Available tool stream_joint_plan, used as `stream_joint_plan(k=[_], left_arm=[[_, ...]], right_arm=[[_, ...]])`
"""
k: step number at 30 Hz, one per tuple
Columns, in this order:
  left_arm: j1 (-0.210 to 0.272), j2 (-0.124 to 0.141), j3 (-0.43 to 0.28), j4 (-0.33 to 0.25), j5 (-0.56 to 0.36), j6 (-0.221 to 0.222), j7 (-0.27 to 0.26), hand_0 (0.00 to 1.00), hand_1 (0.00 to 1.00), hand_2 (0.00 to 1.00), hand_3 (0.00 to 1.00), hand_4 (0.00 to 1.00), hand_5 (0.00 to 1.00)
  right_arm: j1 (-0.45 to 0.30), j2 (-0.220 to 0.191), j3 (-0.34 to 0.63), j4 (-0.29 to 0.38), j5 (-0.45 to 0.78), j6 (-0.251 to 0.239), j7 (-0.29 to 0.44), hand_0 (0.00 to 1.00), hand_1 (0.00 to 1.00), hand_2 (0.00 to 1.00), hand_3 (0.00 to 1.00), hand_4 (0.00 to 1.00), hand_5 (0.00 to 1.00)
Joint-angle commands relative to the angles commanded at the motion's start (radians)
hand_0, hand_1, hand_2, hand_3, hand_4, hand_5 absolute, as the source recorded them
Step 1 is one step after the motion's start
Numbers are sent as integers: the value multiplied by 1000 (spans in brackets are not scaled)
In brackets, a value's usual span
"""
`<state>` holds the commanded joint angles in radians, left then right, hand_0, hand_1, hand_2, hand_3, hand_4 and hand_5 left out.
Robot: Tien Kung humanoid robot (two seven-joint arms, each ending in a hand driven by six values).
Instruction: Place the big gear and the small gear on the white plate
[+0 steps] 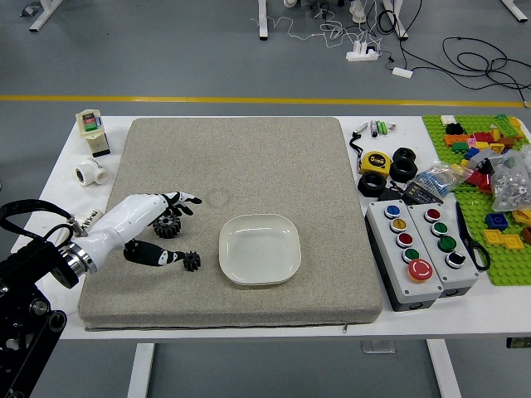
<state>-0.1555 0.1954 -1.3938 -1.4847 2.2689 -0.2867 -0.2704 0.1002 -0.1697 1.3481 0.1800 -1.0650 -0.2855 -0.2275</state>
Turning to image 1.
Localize beige switch box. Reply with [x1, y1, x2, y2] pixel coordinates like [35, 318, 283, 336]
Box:
[75, 109, 111, 158]

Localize grey-brown mat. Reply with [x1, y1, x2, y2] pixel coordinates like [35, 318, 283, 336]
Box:
[77, 117, 383, 332]

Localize white pipe with writing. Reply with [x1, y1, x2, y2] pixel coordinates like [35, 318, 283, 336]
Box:
[73, 206, 105, 238]

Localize blue square toy brick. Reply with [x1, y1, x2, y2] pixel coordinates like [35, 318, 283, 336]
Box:
[485, 213, 509, 231]

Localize white floor cables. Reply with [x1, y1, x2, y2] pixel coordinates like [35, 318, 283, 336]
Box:
[250, 0, 385, 50]

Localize four-button grey control box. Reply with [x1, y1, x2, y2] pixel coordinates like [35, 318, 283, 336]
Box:
[407, 201, 480, 299]

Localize big black gear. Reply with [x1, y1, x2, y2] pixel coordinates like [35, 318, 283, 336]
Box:
[152, 209, 183, 240]

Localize small black gear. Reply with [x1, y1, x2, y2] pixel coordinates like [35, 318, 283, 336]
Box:
[182, 250, 202, 274]

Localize black flat device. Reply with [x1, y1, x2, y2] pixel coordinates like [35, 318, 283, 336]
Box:
[404, 182, 444, 206]

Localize clear bag of blue parts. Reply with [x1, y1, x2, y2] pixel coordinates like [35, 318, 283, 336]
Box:
[408, 161, 474, 198]

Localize white square plate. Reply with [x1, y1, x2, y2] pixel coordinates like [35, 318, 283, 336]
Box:
[218, 213, 302, 287]

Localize long green toy brick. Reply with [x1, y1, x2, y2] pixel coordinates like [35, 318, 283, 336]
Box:
[493, 114, 519, 138]

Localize black floor cables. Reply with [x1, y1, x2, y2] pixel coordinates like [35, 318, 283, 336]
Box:
[375, 7, 531, 104]

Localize black flat pouch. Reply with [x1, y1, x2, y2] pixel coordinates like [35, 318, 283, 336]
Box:
[378, 186, 410, 203]

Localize big red toy brick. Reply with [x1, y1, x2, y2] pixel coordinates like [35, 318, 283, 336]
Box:
[466, 169, 493, 192]

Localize five-button grey control box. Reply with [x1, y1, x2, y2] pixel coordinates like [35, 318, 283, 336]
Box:
[363, 200, 444, 313]

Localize yellow tape measure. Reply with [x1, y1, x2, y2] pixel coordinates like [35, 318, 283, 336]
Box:
[358, 150, 393, 177]

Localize green brick baseplate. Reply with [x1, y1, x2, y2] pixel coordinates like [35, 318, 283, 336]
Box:
[421, 114, 531, 287]

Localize black scissors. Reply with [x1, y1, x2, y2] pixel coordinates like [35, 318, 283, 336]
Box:
[455, 201, 492, 273]

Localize clear bag of metal nuts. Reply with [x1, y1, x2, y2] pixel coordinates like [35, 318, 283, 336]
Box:
[489, 144, 531, 212]

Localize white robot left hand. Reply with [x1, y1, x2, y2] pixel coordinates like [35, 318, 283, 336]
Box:
[80, 191, 203, 274]

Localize grey table bracket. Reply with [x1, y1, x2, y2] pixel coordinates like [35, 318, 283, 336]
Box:
[360, 339, 397, 355]

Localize white power strip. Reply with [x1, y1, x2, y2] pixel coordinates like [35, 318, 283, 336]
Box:
[346, 40, 381, 62]

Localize white table leg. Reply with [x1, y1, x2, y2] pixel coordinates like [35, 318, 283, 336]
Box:
[126, 342, 156, 398]
[426, 339, 462, 398]

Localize white desk leg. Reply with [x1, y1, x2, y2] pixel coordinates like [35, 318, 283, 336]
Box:
[257, 0, 273, 41]
[382, 0, 410, 41]
[28, 0, 64, 32]
[500, 0, 530, 22]

